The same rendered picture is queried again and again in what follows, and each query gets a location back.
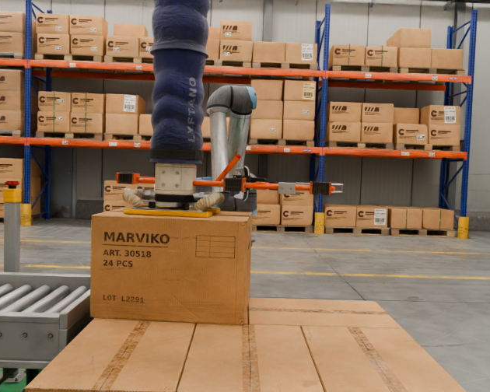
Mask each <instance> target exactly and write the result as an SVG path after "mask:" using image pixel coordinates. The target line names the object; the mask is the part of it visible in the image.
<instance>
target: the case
mask: <svg viewBox="0 0 490 392"><path fill-rule="evenodd" d="M124 209H126V208H119V209H115V210H112V211H108V212H102V213H99V214H95V215H92V219H91V268H90V317H95V318H110V319H125V320H154V321H170V322H185V323H200V324H230V325H244V321H245V317H246V314H247V307H248V303H249V299H250V261H251V237H252V212H223V211H220V212H219V213H217V214H212V216H210V217H208V218H193V217H177V216H161V215H131V214H124Z"/></svg>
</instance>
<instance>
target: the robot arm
mask: <svg viewBox="0 0 490 392"><path fill-rule="evenodd" d="M256 107H257V95H256V91H255V89H254V88H253V87H249V86H222V87H220V88H218V89H217V90H216V91H215V92H214V93H213V94H212V95H211V96H210V97H209V99H208V102H207V107H206V109H207V113H208V114H209V115H210V135H211V156H212V177H200V178H196V180H209V181H215V180H216V179H217V177H218V176H219V175H220V174H221V172H222V171H223V170H224V169H225V168H226V167H227V166H228V165H229V163H230V162H231V161H232V160H233V158H234V157H235V156H236V154H240V155H241V158H240V159H239V161H238V162H237V163H236V164H235V166H234V167H233V168H232V169H231V170H230V171H229V172H228V173H227V175H226V176H225V177H228V178H241V179H242V178H246V182H247V183H254V182H257V181H259V182H264V181H266V182H268V179H266V178H259V177H256V176H255V175H254V174H253V173H250V171H249V168H247V167H246V166H243V162H244V156H245V152H246V146H247V136H248V131H249V126H250V116H251V114H252V110H255V109H256ZM229 108H230V110H231V112H230V119H229V130H228V136H227V126H226V114H227V113H228V112H229ZM199 192H205V193H206V192H213V193H214V192H219V193H222V194H223V195H224V197H225V199H224V202H222V203H220V204H216V205H215V206H214V207H215V208H220V211H223V212H252V216H255V215H256V214H257V190H255V189H254V188H246V192H243V193H242V191H225V192H223V187H208V186H196V193H199Z"/></svg>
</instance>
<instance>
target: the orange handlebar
mask: <svg viewBox="0 0 490 392"><path fill-rule="evenodd" d="M136 181H138V182H139V183H140V184H155V177H136ZM192 184H193V185H194V186H208V187H223V181H209V180H194V181H193V183H192ZM244 188H254V189H255V190H264V191H265V190H267V189H278V184H268V182H266V181H264V182H259V181H257V182H254V183H247V182H246V183H244ZM295 189H296V190H299V191H309V190H310V185H303V184H296V186H295Z"/></svg>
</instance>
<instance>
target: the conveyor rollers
mask: <svg viewBox="0 0 490 392"><path fill-rule="evenodd" d="M87 291H88V289H87V288H86V287H85V286H81V287H79V288H78V289H76V290H75V291H74V292H72V293H71V294H70V295H68V294H69V288H68V286H66V285H63V286H61V287H60V288H58V289H56V290H55V291H53V292H52V293H50V292H51V288H50V287H49V286H48V285H43V286H41V287H40V288H38V289H36V290H35V291H33V292H32V287H31V286H30V285H23V286H22V287H20V288H18V289H16V290H14V291H13V287H12V285H10V284H6V285H4V286H2V287H0V311H2V312H22V311H23V312H28V313H43V312H44V311H45V310H47V309H48V308H50V307H51V306H53V305H54V304H55V303H56V302H58V301H59V300H61V299H62V298H64V297H65V296H66V297H65V298H64V299H63V300H61V301H60V302H59V303H57V304H55V305H54V306H53V307H51V308H50V309H49V310H47V311H46V312H45V313H60V312H61V311H62V310H64V309H65V308H66V307H67V306H69V305H70V304H72V303H73V302H74V301H76V300H77V299H78V298H79V297H80V296H82V295H83V294H84V293H86V292H87ZM48 294H49V295H48ZM67 295H68V296H67ZM37 301H38V302H37ZM31 305H32V306H31Z"/></svg>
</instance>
